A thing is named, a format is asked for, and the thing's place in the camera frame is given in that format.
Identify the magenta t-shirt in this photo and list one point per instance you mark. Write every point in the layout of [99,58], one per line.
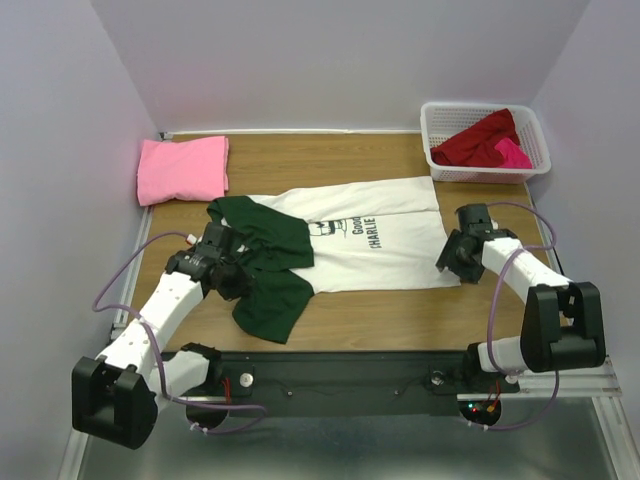
[513,157]

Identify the folded pink t-shirt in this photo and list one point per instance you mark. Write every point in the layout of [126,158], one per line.
[194,170]

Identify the white and green t-shirt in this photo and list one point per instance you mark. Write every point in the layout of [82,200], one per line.
[365,236]

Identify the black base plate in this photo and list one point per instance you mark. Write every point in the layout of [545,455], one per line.
[359,383]

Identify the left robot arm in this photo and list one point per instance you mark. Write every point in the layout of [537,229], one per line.
[118,395]

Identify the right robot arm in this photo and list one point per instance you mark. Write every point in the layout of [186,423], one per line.
[562,327]

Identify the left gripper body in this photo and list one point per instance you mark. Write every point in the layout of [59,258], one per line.
[235,280]

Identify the white plastic basket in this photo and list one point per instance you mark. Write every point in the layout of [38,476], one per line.
[439,121]

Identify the aluminium frame rail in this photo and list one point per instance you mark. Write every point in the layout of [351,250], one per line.
[596,382]

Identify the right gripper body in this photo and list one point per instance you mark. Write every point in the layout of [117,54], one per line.
[453,257]

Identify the dark red t-shirt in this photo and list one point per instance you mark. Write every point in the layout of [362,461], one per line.
[482,145]

